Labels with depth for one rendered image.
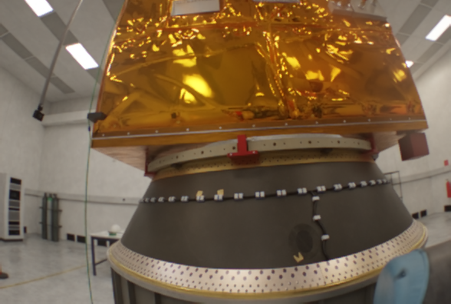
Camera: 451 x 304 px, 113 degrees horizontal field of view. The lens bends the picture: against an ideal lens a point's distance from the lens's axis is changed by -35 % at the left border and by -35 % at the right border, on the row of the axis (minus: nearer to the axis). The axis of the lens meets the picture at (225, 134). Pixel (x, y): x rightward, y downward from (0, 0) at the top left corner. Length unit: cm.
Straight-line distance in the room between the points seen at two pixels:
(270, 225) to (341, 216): 28
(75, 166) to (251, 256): 790
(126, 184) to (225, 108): 634
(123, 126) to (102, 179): 650
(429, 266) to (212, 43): 124
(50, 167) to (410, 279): 928
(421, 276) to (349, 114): 102
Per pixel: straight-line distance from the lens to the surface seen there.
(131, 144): 116
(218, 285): 77
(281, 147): 95
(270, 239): 80
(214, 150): 99
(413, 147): 148
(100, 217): 767
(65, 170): 868
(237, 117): 106
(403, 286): 30
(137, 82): 123
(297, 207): 86
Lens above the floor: 145
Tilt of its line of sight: 18 degrees up
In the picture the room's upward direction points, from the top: 2 degrees counter-clockwise
